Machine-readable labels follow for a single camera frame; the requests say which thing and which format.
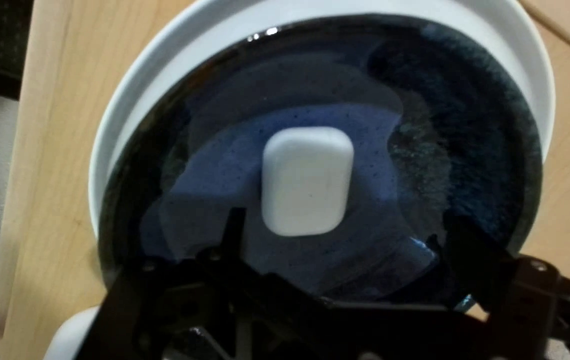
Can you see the white airpod case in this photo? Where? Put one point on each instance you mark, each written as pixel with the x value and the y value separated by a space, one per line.
pixel 306 181

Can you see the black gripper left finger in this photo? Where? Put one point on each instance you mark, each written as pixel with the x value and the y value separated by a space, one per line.
pixel 164 307

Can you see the white round plate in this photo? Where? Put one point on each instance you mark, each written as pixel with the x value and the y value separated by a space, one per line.
pixel 136 87

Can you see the light wooden nightstand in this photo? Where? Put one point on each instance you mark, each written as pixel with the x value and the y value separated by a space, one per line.
pixel 45 221

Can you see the dark blue ceramic bowl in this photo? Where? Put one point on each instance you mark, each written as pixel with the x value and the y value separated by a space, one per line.
pixel 444 133

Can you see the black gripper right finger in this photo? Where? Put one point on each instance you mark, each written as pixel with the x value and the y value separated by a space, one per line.
pixel 531 307

